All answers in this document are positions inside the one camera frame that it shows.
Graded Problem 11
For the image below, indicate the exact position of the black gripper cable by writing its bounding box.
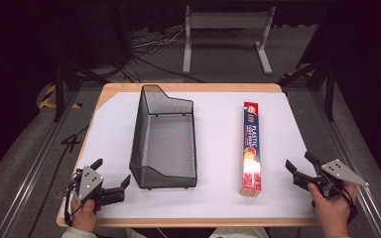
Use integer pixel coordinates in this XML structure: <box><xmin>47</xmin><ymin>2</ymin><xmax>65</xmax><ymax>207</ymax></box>
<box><xmin>63</xmin><ymin>172</ymin><xmax>83</xmax><ymax>228</ymax></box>
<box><xmin>338</xmin><ymin>184</ymin><xmax>359</xmax><ymax>224</ymax></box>

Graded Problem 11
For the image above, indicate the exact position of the thin black floor cable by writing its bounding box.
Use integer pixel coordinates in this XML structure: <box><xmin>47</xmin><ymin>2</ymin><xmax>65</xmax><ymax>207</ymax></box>
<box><xmin>27</xmin><ymin>124</ymin><xmax>91</xmax><ymax>238</ymax></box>

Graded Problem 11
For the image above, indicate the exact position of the white metal stand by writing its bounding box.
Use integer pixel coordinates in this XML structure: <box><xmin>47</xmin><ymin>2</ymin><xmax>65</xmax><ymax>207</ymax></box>
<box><xmin>182</xmin><ymin>4</ymin><xmax>277</xmax><ymax>76</ymax></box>

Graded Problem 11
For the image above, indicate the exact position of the white table mat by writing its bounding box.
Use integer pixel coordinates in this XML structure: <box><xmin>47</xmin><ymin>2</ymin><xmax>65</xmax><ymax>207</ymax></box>
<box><xmin>59</xmin><ymin>91</ymin><xmax>318</xmax><ymax>220</ymax></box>

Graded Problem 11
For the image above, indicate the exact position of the person's beige sleeve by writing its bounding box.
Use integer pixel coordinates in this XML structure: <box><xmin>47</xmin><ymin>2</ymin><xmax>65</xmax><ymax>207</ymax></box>
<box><xmin>61</xmin><ymin>226</ymin><xmax>97</xmax><ymax>238</ymax></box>

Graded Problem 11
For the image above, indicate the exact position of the yellow black hazard tape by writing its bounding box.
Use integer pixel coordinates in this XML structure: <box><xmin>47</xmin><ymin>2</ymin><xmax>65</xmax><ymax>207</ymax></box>
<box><xmin>38</xmin><ymin>83</ymin><xmax>83</xmax><ymax>110</ymax></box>

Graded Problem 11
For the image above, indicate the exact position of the person's right hand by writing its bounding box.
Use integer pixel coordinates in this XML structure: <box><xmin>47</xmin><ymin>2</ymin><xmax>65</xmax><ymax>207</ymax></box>
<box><xmin>307</xmin><ymin>179</ymin><xmax>359</xmax><ymax>238</ymax></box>

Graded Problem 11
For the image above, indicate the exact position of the aluminium floor rail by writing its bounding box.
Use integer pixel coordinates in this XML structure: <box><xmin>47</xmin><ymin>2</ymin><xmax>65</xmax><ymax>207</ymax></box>
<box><xmin>310</xmin><ymin>88</ymin><xmax>381</xmax><ymax>238</ymax></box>
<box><xmin>0</xmin><ymin>88</ymin><xmax>81</xmax><ymax>238</ymax></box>

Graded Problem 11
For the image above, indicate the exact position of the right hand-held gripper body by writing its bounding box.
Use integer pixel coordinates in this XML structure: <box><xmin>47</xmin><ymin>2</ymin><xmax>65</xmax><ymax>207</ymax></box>
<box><xmin>292</xmin><ymin>159</ymin><xmax>370</xmax><ymax>200</ymax></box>

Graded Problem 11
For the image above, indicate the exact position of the black wire mesh basket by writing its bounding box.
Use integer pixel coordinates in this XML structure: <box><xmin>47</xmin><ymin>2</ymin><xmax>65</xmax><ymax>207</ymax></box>
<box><xmin>128</xmin><ymin>83</ymin><xmax>198</xmax><ymax>191</ymax></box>

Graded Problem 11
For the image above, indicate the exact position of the bundle of floor cables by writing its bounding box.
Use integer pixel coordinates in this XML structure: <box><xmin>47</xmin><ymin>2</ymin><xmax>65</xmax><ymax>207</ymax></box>
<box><xmin>118</xmin><ymin>26</ymin><xmax>206</xmax><ymax>84</ymax></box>

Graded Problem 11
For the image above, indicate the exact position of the person's left hand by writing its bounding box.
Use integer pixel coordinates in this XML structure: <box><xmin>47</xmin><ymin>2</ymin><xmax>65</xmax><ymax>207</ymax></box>
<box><xmin>70</xmin><ymin>196</ymin><xmax>102</xmax><ymax>234</ymax></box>

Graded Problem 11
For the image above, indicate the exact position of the black metal stand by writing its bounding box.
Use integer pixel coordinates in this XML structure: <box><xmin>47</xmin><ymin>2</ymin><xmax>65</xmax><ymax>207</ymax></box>
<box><xmin>50</xmin><ymin>49</ymin><xmax>111</xmax><ymax>123</ymax></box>
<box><xmin>278</xmin><ymin>49</ymin><xmax>338</xmax><ymax>122</ymax></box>

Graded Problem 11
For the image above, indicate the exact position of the long plastic wrap box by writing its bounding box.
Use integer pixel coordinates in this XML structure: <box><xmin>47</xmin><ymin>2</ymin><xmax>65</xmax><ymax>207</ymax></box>
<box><xmin>239</xmin><ymin>100</ymin><xmax>263</xmax><ymax>198</ymax></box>

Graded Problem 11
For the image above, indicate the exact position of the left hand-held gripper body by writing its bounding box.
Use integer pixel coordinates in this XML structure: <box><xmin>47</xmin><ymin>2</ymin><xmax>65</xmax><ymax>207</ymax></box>
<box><xmin>68</xmin><ymin>166</ymin><xmax>127</xmax><ymax>206</ymax></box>

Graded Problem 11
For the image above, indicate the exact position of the person's beige clothing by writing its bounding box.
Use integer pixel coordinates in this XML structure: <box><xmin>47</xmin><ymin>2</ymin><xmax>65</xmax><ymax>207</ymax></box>
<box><xmin>124</xmin><ymin>226</ymin><xmax>270</xmax><ymax>238</ymax></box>

